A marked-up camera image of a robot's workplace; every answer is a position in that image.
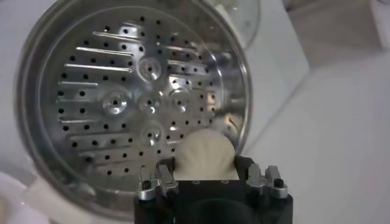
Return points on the perforated stainless steamer basket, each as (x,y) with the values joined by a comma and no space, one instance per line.
(91,91)

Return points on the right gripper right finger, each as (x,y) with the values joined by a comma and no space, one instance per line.
(254,176)

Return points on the steel steamer pot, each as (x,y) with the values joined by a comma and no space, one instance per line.
(61,210)

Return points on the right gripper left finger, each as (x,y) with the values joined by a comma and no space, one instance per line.
(152,182)

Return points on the white steamed baozi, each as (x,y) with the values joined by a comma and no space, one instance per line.
(207,155)

